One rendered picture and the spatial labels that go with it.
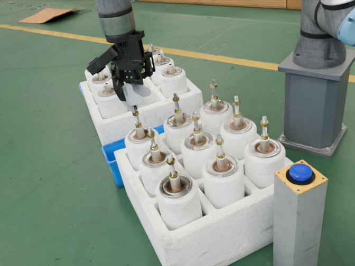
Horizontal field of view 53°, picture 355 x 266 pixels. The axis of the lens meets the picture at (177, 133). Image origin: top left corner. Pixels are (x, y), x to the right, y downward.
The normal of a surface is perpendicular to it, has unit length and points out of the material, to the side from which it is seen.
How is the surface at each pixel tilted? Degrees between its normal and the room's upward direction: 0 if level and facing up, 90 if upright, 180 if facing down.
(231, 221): 90
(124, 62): 0
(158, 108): 90
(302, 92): 90
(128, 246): 0
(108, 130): 90
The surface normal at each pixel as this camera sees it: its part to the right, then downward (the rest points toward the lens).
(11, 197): -0.14, -0.81
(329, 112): 0.14, 0.55
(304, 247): 0.41, 0.47
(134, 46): -0.37, 0.58
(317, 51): -0.46, 0.29
